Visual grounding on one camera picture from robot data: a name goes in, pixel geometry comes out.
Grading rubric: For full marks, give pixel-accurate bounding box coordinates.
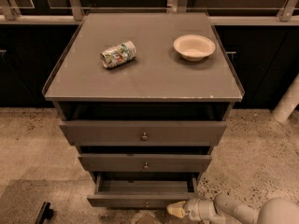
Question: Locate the black object on floor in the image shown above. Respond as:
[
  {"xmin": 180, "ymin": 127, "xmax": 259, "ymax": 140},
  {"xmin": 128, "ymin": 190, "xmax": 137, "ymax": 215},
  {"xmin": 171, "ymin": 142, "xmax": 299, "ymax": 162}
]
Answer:
[{"xmin": 35, "ymin": 202, "xmax": 54, "ymax": 224}]

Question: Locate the grey bottom drawer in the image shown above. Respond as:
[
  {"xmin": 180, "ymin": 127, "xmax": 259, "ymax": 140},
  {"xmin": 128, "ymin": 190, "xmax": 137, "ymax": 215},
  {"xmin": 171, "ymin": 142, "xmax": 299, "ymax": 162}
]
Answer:
[{"xmin": 87, "ymin": 172, "xmax": 198, "ymax": 209}]

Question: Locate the grey top drawer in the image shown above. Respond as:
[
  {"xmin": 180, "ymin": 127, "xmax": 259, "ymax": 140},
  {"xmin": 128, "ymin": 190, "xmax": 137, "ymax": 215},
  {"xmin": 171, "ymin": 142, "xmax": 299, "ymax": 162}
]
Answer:
[{"xmin": 60, "ymin": 120, "xmax": 226, "ymax": 147}]

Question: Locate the grey middle drawer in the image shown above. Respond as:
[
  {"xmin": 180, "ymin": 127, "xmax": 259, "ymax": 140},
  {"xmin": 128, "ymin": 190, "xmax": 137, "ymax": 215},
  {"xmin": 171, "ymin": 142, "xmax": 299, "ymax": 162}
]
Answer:
[{"xmin": 78, "ymin": 154, "xmax": 211, "ymax": 172}]

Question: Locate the grey drawer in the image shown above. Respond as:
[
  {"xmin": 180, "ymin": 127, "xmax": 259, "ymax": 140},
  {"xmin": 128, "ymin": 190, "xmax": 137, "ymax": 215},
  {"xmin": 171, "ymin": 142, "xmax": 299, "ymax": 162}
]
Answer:
[
  {"xmin": 60, "ymin": 120, "xmax": 226, "ymax": 147},
  {"xmin": 87, "ymin": 172, "xmax": 198, "ymax": 209},
  {"xmin": 78, "ymin": 154, "xmax": 211, "ymax": 172}
]

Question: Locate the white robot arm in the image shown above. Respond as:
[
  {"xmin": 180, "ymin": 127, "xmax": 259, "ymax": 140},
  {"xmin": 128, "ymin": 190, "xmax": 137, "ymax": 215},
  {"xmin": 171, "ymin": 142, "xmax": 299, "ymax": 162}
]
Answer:
[{"xmin": 167, "ymin": 80, "xmax": 299, "ymax": 224}]

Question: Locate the grey drawer cabinet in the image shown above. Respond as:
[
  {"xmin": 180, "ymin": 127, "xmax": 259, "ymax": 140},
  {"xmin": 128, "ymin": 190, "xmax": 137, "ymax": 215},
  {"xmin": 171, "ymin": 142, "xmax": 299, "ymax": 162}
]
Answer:
[{"xmin": 41, "ymin": 11, "xmax": 245, "ymax": 185}]

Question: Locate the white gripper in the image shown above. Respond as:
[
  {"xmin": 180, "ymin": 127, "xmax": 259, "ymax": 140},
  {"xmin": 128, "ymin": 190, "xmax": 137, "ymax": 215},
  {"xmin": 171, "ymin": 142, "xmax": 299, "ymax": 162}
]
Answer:
[{"xmin": 166, "ymin": 199, "xmax": 218, "ymax": 222}]

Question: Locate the white paper bowl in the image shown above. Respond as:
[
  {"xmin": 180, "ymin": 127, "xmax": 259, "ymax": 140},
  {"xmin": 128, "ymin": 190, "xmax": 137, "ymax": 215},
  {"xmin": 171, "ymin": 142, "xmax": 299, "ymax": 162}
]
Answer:
[{"xmin": 173, "ymin": 35, "xmax": 216, "ymax": 62}]

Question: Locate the crushed printed soda can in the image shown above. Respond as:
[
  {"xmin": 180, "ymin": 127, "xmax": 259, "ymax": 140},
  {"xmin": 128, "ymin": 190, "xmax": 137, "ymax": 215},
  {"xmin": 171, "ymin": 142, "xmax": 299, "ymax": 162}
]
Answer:
[{"xmin": 100, "ymin": 41, "xmax": 136, "ymax": 69}]

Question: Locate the metal window railing frame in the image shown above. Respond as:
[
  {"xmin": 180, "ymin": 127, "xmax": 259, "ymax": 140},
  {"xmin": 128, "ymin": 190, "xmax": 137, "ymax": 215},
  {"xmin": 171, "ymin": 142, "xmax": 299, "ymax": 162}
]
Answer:
[{"xmin": 1, "ymin": 0, "xmax": 299, "ymax": 26}]

